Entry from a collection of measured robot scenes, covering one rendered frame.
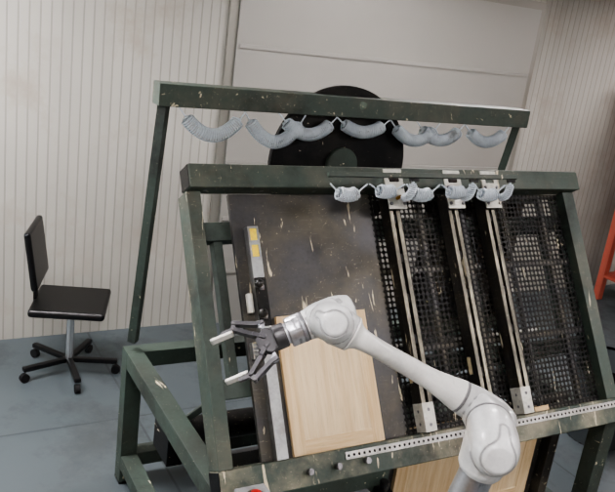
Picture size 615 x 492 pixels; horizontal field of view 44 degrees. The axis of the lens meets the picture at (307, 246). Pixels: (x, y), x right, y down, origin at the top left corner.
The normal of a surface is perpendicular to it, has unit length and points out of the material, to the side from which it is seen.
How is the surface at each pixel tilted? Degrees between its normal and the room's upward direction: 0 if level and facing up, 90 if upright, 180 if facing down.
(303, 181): 57
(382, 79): 90
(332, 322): 67
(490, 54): 90
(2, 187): 90
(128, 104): 90
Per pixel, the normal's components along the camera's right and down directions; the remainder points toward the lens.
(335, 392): 0.46, -0.24
